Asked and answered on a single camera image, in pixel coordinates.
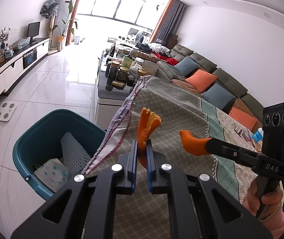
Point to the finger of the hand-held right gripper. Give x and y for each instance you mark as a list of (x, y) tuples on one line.
[(241, 158), (221, 144)]

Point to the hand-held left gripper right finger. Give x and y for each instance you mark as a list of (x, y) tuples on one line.
[(150, 168)]

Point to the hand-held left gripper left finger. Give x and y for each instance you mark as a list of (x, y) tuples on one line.
[(133, 165)]

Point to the orange peel piece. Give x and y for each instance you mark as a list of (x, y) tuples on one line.
[(191, 143), (143, 129)]

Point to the white foam net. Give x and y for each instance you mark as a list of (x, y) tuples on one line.
[(74, 151)]

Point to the teal plastic bin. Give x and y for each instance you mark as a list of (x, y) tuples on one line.
[(44, 122)]

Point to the person's right forearm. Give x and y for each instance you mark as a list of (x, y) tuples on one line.
[(279, 224)]

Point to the person's right hand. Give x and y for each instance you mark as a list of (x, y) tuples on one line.
[(273, 200)]

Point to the blue paper cup white lid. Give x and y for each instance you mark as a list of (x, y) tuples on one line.
[(258, 135)]

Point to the small square packet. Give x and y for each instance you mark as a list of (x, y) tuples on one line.
[(239, 130)]

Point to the orange cushion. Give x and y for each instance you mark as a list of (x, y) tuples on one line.
[(243, 118), (201, 79)]

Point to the blue cushion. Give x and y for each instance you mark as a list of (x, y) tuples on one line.
[(186, 66), (218, 95)]

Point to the patchwork printed tablecloth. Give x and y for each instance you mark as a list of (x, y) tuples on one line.
[(176, 104)]

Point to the green sofa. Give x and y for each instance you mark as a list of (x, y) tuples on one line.
[(228, 78)]

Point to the glass-top coffee table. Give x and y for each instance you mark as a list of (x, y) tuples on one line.
[(109, 97)]

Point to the group of dark glass jars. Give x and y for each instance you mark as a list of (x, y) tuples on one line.
[(118, 73)]

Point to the beige paper bag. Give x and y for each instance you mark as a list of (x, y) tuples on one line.
[(150, 67)]

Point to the pile of clothes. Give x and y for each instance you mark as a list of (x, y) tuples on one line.
[(154, 47)]

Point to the recessed ceiling light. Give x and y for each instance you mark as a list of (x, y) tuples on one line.
[(267, 15)]

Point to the white washing machine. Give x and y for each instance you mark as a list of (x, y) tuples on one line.
[(143, 36)]

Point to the white office chair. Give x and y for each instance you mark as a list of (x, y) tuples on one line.
[(132, 33)]

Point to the orange and grey curtain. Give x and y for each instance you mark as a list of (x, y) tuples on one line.
[(166, 20), (75, 12)]

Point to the small white pail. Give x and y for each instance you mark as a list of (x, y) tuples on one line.
[(76, 40)]

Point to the white bathroom scale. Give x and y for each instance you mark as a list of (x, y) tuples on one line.
[(4, 112)]

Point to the tall plant in yellow pot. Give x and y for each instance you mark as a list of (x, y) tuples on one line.
[(60, 39)]

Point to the white and black TV cabinet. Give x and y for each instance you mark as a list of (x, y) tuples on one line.
[(14, 64)]

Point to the large window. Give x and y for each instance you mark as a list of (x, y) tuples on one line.
[(107, 3)]

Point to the clear plastic bag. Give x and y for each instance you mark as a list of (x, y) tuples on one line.
[(22, 42)]

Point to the small ceramic jar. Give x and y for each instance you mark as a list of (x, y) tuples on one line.
[(8, 54)]

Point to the black monitor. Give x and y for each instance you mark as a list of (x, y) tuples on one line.
[(34, 29)]

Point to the white standing air conditioner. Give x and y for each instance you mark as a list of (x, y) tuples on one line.
[(65, 5)]

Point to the vase with branches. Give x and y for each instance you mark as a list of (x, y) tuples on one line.
[(3, 45)]

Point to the covered standing fan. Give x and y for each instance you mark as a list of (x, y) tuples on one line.
[(48, 8)]

